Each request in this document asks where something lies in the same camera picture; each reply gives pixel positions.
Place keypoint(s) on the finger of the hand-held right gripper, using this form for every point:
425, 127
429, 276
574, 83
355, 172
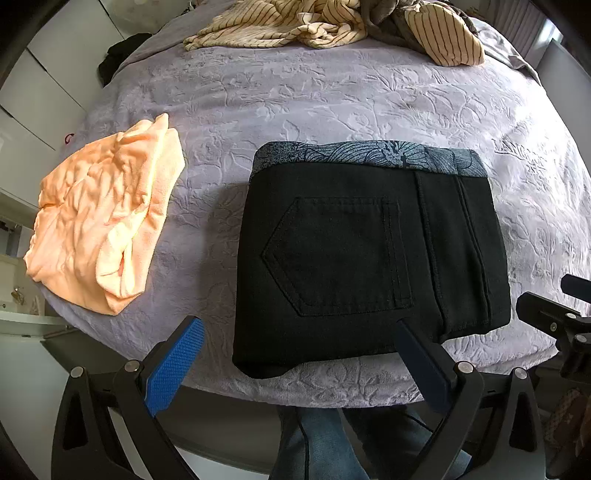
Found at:
577, 284
538, 309

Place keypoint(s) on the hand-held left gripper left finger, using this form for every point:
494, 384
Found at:
178, 364

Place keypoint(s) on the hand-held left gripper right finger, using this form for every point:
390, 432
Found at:
425, 364

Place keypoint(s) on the black pants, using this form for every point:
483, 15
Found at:
351, 258

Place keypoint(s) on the brown patterned bag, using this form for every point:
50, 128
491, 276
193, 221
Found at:
565, 429

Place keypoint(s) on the person's legs in jeans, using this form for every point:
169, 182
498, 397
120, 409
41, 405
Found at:
369, 443

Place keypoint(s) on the orange cloth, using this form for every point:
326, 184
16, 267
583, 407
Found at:
97, 203

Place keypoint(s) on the grey garment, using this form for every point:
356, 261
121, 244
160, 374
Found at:
501, 44

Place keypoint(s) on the purple embossed blanket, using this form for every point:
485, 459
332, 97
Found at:
323, 101

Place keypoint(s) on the white cabinet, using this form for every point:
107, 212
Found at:
41, 92

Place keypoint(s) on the black cloth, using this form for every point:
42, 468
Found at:
122, 55

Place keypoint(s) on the cream striped garment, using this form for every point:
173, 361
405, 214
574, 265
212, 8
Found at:
277, 27

